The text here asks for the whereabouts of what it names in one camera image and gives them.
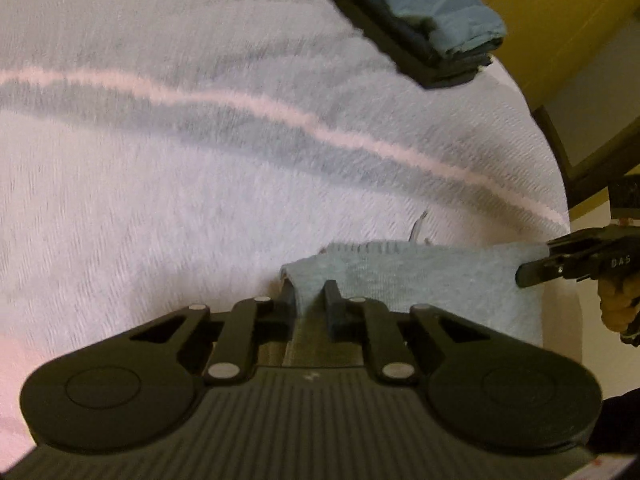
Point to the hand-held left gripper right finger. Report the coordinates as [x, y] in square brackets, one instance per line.
[334, 310]

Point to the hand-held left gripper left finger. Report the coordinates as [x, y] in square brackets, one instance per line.
[284, 312]

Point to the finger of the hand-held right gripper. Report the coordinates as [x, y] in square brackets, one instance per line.
[550, 267]
[575, 240]

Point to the light blue sweatpants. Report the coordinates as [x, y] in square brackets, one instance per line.
[425, 285]

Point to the person's right hand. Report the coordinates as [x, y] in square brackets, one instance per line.
[617, 305]

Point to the pink and lavender bedspread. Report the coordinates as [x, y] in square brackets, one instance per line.
[150, 185]

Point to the yellow wardrobe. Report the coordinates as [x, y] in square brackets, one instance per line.
[550, 10]

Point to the folded black garment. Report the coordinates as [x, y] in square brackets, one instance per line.
[400, 64]

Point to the folded blue garment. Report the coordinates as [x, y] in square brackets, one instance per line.
[430, 0]

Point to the dark brown frame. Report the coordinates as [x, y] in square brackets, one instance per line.
[555, 145]

